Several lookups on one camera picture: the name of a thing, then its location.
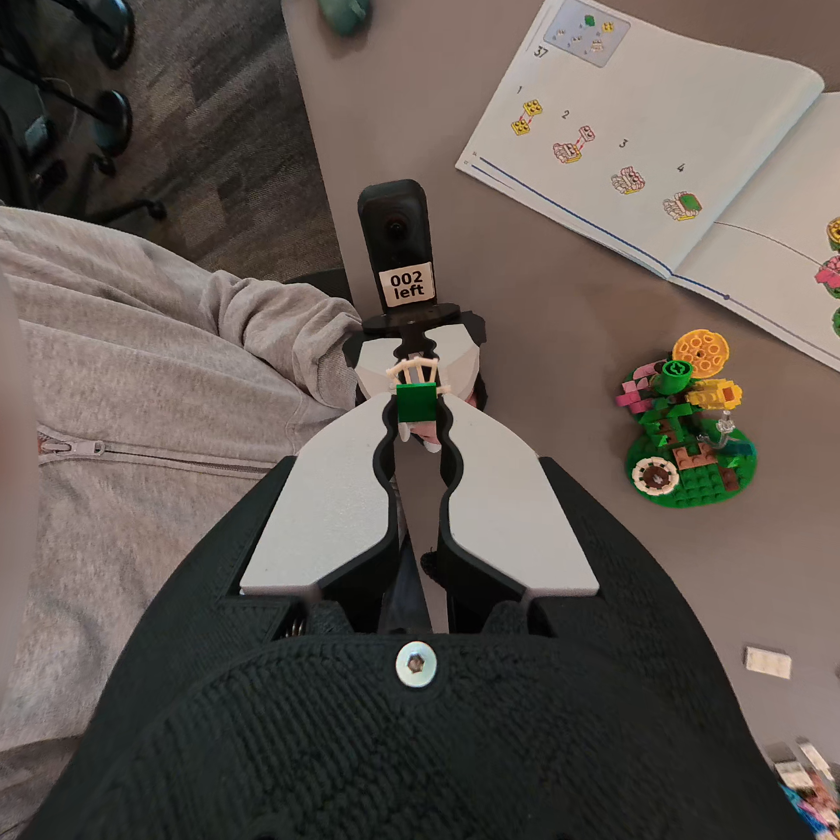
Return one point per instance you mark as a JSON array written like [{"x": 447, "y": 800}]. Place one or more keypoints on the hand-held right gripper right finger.
[{"x": 518, "y": 518}]

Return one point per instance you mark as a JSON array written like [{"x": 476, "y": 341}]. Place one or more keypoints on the person's grey hoodie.
[{"x": 144, "y": 407}]

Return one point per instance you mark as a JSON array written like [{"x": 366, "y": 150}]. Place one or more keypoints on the lego flower garden model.
[{"x": 689, "y": 433}]

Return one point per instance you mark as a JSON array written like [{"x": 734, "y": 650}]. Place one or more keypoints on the black office chair base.
[{"x": 108, "y": 118}]

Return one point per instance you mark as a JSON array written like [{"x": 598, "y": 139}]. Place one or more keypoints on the teal rounded object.
[{"x": 344, "y": 14}]

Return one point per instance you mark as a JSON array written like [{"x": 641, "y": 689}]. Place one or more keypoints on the lego instruction booklet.
[{"x": 656, "y": 144}]

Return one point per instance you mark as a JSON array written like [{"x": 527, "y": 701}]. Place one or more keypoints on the person's left hand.
[{"x": 428, "y": 436}]

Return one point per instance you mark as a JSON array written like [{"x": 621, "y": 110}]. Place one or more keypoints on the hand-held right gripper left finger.
[{"x": 328, "y": 518}]

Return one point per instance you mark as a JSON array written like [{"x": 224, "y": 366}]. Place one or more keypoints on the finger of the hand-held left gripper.
[
  {"x": 375, "y": 364},
  {"x": 459, "y": 364}
]

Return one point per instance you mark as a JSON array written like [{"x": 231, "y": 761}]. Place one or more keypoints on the pile of mixed lego pieces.
[{"x": 810, "y": 787}]

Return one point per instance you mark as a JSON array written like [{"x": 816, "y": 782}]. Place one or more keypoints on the person's left forearm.
[{"x": 282, "y": 334}]

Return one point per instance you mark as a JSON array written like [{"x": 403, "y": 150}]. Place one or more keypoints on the white lego fence piece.
[{"x": 413, "y": 371}]

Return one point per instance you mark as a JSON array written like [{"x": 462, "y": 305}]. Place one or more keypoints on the green lego plate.
[{"x": 417, "y": 403}]

